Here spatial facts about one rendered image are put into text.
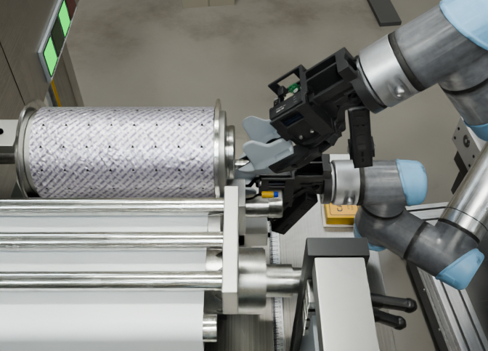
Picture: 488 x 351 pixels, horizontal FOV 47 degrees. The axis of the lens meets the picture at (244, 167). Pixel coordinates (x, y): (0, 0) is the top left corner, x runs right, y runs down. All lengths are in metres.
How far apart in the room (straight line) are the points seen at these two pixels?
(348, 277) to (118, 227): 0.19
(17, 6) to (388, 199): 0.67
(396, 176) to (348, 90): 0.28
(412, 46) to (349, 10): 2.76
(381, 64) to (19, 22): 0.60
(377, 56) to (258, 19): 2.63
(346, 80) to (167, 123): 0.24
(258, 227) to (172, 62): 2.20
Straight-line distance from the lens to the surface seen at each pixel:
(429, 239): 0.98
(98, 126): 0.75
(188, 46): 3.07
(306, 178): 0.89
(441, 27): 0.63
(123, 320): 0.43
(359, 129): 0.70
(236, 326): 1.02
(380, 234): 0.99
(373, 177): 0.91
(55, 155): 0.75
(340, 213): 1.13
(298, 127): 0.67
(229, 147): 0.74
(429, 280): 1.96
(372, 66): 0.64
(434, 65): 0.63
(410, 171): 0.93
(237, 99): 2.73
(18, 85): 0.97
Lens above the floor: 1.82
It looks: 49 degrees down
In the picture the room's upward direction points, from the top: straight up
